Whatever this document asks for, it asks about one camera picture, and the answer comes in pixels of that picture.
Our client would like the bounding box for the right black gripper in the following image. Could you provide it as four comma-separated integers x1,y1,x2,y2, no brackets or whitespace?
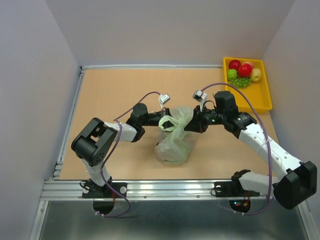
183,104,226,134

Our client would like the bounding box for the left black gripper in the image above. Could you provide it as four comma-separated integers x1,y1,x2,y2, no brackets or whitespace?
140,107,184,132

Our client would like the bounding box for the light green plastic bag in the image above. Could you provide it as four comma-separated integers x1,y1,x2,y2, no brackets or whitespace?
154,106,195,165

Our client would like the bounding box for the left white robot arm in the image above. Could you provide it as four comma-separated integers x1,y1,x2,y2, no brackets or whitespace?
71,103,171,197

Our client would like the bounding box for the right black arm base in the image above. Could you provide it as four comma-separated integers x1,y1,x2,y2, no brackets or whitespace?
210,177,261,214

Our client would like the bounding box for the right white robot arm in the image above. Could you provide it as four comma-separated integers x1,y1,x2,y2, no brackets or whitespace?
185,90,317,210

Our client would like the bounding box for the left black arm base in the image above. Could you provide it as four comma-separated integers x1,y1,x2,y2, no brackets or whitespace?
79,179,128,218

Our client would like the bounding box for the green grape bunch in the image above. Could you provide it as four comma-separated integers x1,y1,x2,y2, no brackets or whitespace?
228,77,252,89

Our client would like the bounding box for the light green custard apple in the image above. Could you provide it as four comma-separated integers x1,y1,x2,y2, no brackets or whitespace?
226,68,238,81

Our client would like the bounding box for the red apple back left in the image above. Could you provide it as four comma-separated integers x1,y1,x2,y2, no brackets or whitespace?
228,59,242,71

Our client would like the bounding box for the red apple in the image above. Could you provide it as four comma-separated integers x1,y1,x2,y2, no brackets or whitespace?
228,59,242,71
237,63,253,78

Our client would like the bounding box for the red apple centre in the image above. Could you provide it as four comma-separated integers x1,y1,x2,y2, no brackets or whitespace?
237,63,253,78

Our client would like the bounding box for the yellow pear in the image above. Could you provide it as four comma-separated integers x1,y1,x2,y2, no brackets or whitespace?
250,68,262,82

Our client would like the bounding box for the peach fruit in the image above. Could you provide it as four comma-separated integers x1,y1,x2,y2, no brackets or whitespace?
243,61,255,69

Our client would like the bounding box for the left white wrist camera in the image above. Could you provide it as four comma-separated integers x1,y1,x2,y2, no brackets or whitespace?
158,93,171,109

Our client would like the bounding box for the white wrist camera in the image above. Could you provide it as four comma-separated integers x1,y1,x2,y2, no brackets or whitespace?
158,93,171,109
192,90,208,112

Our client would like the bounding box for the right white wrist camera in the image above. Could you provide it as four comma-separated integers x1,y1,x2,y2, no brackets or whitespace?
192,90,208,112

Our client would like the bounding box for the aluminium frame rail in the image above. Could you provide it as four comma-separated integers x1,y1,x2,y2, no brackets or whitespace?
30,66,319,240

